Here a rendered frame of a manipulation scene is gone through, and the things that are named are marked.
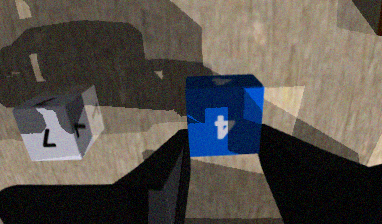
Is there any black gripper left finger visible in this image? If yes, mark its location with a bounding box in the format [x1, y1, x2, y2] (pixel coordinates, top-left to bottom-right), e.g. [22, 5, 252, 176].
[0, 129, 191, 224]

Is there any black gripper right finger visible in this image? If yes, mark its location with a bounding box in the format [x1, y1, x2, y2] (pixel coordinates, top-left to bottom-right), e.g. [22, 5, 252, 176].
[258, 124, 382, 224]

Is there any blue block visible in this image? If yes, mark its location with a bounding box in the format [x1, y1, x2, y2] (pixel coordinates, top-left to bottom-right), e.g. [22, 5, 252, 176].
[185, 74, 265, 157]

